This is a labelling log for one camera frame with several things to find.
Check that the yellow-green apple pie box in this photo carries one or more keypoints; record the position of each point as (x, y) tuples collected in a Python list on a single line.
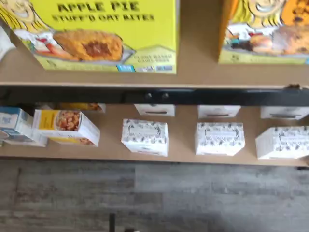
[(101, 43)]

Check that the white patterned box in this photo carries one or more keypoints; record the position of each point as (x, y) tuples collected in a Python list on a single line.
[(218, 111), (154, 110), (283, 112), (219, 139), (144, 136), (282, 143)]

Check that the brown shelf board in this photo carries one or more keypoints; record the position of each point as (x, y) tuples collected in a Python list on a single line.
[(181, 137), (198, 48)]

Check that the yellow white food box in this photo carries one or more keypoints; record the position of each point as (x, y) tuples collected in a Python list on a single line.
[(82, 106), (65, 125)]

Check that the orange and yellow snack box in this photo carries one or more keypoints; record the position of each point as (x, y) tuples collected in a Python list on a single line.
[(260, 36)]

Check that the black metal leg bar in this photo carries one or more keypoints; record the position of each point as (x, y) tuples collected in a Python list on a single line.
[(112, 223)]

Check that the blue and white carton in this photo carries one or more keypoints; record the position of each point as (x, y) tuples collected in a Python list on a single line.
[(17, 128)]

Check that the white granola bag red label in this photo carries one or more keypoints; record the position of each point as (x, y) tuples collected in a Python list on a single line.
[(6, 44)]

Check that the black metal shelf rail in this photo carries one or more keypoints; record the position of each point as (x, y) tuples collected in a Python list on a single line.
[(217, 96)]

